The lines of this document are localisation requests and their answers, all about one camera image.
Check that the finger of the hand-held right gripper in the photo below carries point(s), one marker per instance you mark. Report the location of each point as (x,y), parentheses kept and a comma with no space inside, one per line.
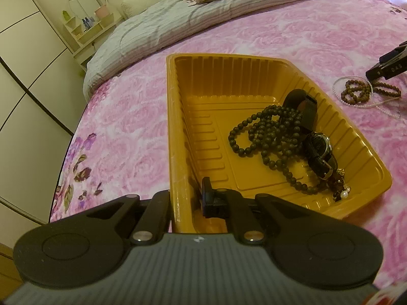
(396,55)
(386,71)

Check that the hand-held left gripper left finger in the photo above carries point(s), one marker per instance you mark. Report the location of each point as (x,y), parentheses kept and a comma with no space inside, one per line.
(161,203)

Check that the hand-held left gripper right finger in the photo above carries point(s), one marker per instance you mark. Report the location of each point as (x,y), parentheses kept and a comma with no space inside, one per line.
(210,201)

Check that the black wrist watch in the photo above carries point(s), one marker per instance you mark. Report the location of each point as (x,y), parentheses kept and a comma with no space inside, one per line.
(307,111)

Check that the yellow plastic tray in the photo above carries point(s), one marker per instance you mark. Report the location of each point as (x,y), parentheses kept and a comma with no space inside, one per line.
(222,79)

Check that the pearl earring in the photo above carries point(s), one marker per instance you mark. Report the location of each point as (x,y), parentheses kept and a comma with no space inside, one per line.
(343,194)

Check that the wooden furniture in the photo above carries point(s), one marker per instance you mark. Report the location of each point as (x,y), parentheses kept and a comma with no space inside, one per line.
(8,268)

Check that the grey striped quilt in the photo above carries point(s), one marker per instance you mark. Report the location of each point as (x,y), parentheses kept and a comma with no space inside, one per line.
(152,35)

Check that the cream wardrobe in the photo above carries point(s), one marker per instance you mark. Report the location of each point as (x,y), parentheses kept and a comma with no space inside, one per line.
(25,85)

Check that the white vanity shelf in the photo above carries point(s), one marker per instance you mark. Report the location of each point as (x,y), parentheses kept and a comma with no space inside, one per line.
(89,36)

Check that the blue bottles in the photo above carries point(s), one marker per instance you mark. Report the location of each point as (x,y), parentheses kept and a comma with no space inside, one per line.
(86,23)

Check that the white headboard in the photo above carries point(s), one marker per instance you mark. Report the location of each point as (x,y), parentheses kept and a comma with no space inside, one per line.
(143,1)

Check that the small green bottle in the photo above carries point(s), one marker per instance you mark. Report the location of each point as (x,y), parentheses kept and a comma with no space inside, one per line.
(65,15)

